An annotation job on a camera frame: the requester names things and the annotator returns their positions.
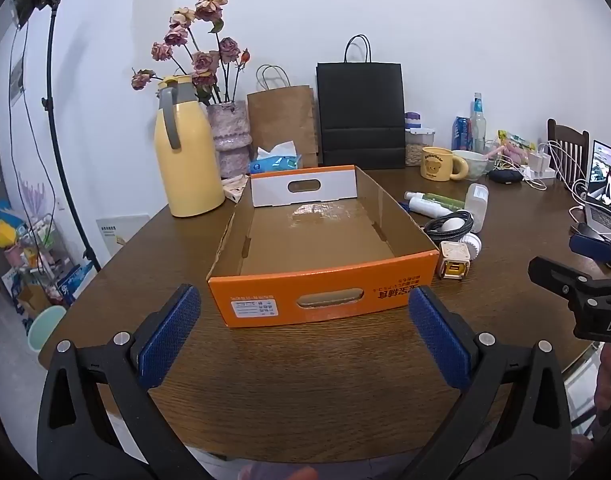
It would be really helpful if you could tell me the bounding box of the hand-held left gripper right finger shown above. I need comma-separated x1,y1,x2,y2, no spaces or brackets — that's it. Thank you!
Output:
400,286,572,480

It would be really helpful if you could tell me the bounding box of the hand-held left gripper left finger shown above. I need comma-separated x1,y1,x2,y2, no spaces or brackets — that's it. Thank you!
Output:
37,284,206,480

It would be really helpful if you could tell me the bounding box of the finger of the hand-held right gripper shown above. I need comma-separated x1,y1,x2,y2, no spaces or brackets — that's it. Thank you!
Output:
569,234,611,277
528,255,611,312

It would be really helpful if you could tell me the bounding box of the braided cable coil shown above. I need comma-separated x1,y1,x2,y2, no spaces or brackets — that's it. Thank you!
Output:
423,210,474,241

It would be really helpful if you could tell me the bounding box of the clear cotton swab box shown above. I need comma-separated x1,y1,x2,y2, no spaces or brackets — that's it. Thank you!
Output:
464,183,489,233

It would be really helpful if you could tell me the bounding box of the white tube bottle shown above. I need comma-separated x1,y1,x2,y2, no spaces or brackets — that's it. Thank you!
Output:
408,197,453,219

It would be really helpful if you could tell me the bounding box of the green spray bottle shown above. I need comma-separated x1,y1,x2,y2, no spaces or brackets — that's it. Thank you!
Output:
404,191,465,211

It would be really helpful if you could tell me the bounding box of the clear bottle with blue cap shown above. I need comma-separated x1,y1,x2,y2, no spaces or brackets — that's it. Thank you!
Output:
469,92,487,155

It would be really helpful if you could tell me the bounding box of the orange cardboard box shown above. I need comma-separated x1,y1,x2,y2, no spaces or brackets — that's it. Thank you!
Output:
207,164,441,329

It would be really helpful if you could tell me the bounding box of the person's right hand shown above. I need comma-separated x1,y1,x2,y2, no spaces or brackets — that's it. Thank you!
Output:
594,342,611,428

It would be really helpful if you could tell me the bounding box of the laptop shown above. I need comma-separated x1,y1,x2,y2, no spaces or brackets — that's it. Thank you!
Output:
582,140,611,241

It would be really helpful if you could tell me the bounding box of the gold white cube gadget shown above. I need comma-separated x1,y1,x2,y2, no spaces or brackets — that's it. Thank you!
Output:
437,241,471,281

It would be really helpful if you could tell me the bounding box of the white round device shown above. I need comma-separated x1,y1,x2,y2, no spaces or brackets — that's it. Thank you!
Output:
459,233,483,261

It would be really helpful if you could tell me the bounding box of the white power strip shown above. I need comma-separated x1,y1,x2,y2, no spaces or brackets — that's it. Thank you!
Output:
523,150,557,181

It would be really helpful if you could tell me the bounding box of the dark pouch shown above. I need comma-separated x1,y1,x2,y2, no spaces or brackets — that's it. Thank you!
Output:
487,167,524,185

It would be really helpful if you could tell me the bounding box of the blue printed packet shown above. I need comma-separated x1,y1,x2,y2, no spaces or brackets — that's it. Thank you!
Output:
54,260,97,307

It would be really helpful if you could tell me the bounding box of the white labelled board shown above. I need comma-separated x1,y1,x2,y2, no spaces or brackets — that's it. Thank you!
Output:
96,214,151,262

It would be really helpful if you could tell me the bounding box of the wooden chair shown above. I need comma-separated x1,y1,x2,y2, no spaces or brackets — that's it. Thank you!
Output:
546,118,591,192

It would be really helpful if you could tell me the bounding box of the pink toy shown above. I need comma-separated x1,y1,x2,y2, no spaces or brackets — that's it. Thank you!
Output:
485,141,532,163

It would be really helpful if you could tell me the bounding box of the pale green bin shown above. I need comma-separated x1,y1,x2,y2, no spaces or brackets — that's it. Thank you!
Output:
28,305,68,366

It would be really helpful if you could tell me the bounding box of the yellow green snack packet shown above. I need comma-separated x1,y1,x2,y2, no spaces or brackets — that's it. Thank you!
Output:
496,130,536,150

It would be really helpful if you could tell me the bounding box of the white bowl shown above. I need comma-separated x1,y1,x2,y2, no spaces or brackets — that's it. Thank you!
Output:
452,150,490,181

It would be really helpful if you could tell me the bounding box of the small cardboard floor box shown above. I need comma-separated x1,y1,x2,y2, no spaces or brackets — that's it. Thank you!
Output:
16,284,52,317

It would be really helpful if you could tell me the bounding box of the white product box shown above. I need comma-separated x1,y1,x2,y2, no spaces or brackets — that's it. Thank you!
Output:
222,174,250,204

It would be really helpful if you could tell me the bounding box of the cluttered storage rack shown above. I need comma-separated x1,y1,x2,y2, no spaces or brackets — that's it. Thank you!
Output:
0,200,86,311

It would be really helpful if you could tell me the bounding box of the yellow bear mug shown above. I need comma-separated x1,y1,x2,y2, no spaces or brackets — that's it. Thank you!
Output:
419,147,469,182

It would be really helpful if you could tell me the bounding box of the blue drink carton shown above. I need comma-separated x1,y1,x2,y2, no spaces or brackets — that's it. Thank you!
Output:
452,116,472,152

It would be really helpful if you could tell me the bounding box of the yellow thermos jug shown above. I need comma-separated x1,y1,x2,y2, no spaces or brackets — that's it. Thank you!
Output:
154,75,226,218

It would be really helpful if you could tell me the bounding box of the clear jar of oats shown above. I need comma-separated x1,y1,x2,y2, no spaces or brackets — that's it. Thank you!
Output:
404,112,435,167

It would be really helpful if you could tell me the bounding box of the blue tissue pack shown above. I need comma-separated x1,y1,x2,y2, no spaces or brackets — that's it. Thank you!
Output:
249,142,304,175

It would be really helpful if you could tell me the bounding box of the black paper bag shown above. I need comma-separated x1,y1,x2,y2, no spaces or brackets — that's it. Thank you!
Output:
316,35,406,170

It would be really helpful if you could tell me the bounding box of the brown paper bag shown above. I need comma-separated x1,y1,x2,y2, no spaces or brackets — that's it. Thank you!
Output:
246,65,319,168

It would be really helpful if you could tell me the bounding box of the dried rose bouquet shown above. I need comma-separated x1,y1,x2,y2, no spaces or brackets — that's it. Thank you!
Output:
132,0,251,106

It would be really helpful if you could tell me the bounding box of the black light stand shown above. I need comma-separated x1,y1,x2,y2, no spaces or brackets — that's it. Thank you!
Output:
10,0,102,273

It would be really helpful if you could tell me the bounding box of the white charging cable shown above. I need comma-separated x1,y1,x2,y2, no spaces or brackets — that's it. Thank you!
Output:
523,140,593,211

